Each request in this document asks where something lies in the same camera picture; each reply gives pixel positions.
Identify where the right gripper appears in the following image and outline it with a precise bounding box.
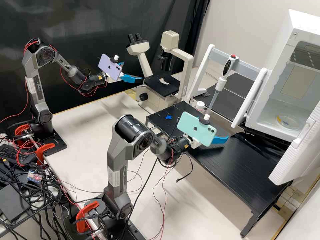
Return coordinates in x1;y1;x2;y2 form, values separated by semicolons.
183;115;229;150

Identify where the petri dish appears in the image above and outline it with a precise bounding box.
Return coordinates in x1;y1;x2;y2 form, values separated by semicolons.
276;114;301;131

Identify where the cream microscope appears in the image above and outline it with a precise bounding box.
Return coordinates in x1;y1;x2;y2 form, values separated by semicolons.
126;30;194;108

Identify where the black platform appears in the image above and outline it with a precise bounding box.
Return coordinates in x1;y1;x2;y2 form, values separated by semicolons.
146;101;292;237
217;71;259;100
190;86;251;125

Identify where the pipette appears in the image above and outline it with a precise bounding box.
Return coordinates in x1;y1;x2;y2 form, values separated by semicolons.
205;53;240;117

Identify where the incubator door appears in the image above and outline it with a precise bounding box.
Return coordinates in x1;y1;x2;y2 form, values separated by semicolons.
268;102;320;186

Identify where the white incubator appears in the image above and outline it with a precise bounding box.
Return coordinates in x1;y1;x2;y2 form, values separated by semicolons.
245;9;320;145

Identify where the orange clamp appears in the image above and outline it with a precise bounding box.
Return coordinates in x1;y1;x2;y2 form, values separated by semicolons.
76;201;100;233
14;126;33;146
35;143;56;166

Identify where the small circuit board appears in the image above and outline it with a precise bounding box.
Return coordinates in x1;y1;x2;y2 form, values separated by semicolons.
27;170;43;182

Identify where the black power adapter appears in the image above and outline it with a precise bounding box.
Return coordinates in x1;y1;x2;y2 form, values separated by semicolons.
0;144;38;166
0;184;31;222

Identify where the left wrist camera phone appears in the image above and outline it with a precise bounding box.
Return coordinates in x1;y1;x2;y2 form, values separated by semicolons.
98;54;125;81

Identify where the wrist camera phone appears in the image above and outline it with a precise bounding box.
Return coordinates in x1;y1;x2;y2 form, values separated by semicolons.
177;111;217;146
98;54;125;81

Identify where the right wrist camera phone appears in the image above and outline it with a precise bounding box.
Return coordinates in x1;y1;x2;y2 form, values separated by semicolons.
177;111;217;146

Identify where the black cable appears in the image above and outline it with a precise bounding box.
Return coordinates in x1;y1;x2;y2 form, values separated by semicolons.
176;153;194;183

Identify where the red wire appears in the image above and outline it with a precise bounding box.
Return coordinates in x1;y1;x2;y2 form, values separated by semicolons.
152;150;176;227
0;75;29;124

